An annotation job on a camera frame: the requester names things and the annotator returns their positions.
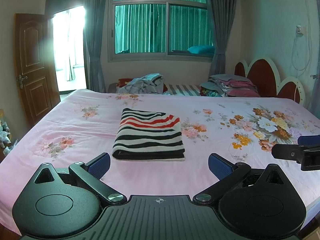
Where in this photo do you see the striped cartoon knit sweater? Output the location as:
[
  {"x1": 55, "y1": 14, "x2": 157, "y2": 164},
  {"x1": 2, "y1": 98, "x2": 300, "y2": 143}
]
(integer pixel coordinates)
[{"x1": 112, "y1": 108, "x2": 185, "y2": 161}]

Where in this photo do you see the crumpled grey clothes pile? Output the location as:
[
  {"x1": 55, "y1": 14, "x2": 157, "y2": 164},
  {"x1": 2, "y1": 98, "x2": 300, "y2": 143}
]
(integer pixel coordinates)
[{"x1": 117, "y1": 73, "x2": 164, "y2": 94}]

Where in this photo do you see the pink floral bed sheet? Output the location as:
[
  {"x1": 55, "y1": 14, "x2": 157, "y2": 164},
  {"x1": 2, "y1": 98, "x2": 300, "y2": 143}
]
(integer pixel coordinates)
[{"x1": 1, "y1": 89, "x2": 319, "y2": 232}]

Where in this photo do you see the red white scalloped headboard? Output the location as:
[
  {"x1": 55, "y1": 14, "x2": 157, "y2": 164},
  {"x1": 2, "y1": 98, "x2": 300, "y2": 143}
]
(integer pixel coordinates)
[{"x1": 234, "y1": 57, "x2": 305, "y2": 105}]

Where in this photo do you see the striped grey white cloth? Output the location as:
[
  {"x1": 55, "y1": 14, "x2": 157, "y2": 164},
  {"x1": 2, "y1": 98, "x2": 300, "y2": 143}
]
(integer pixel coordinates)
[{"x1": 165, "y1": 84, "x2": 200, "y2": 96}]

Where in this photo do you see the brown wooden door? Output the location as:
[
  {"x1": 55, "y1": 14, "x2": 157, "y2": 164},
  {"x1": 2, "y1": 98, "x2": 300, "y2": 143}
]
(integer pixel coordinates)
[{"x1": 14, "y1": 14, "x2": 60, "y2": 128}]

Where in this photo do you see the teal pillow on sill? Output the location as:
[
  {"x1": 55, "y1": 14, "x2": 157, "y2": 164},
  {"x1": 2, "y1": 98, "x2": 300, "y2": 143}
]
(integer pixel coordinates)
[{"x1": 188, "y1": 46, "x2": 215, "y2": 54}]

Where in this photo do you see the window with green curtain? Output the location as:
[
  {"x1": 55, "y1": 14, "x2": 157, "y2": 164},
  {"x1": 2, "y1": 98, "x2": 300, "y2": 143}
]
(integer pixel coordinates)
[{"x1": 109, "y1": 0, "x2": 214, "y2": 60}]

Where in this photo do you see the right grey curtain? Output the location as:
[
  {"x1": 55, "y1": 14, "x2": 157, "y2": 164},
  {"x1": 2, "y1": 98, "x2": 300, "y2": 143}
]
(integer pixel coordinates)
[{"x1": 206, "y1": 0, "x2": 236, "y2": 76}]

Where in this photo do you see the grey curtain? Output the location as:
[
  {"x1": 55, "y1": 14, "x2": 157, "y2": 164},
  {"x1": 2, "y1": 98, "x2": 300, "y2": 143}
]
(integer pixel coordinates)
[
  {"x1": 206, "y1": 0, "x2": 236, "y2": 76},
  {"x1": 84, "y1": 0, "x2": 106, "y2": 93}
]

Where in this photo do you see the left grey curtain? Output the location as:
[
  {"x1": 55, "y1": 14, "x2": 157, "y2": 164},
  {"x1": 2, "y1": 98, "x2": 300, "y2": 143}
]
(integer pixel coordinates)
[{"x1": 84, "y1": 0, "x2": 106, "y2": 93}]

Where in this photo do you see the white wall cable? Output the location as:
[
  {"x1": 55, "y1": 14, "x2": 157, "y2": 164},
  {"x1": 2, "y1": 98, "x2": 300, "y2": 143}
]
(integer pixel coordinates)
[{"x1": 291, "y1": 0, "x2": 316, "y2": 78}]

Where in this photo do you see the wall power socket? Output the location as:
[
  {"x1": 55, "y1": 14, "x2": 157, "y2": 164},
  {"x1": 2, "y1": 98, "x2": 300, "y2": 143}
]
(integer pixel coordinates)
[{"x1": 296, "y1": 25, "x2": 306, "y2": 36}]

